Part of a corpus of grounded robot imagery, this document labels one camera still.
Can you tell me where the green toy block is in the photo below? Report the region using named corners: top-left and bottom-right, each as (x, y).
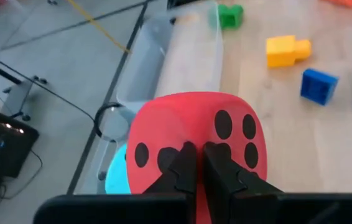
top-left (218, 3), bottom-right (244, 30)

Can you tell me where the teal foam die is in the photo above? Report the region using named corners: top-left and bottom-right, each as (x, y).
top-left (104, 143), bottom-right (132, 194)

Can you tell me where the red foam die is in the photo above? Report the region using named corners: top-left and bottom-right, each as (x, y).
top-left (126, 91), bottom-right (269, 224)

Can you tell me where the grey wheeled stand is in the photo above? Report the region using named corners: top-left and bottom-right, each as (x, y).
top-left (0, 54), bottom-right (49, 121)

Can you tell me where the yellow cable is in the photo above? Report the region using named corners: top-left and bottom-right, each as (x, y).
top-left (66, 0), bottom-right (131, 54)

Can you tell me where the yellow toy block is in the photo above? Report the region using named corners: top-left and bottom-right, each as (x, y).
top-left (265, 34), bottom-right (312, 68)

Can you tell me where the narrow clear plastic bin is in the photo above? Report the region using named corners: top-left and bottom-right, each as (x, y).
top-left (94, 102), bottom-right (139, 195)

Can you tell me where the orange toy block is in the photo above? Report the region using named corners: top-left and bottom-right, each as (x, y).
top-left (322, 0), bottom-right (352, 9)

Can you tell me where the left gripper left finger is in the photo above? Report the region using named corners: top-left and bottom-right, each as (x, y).
top-left (144, 141), bottom-right (198, 194)

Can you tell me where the wide clear plastic bin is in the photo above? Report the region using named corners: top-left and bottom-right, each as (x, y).
top-left (116, 1), bottom-right (224, 108)

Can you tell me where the black wedge-shaped device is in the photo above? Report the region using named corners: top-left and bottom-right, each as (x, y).
top-left (0, 107), bottom-right (40, 179)

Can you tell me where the small blue toy block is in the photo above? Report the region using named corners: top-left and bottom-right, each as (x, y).
top-left (299, 68), bottom-right (340, 106)

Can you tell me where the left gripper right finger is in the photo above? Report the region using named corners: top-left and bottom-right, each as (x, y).
top-left (203, 141), bottom-right (284, 224)

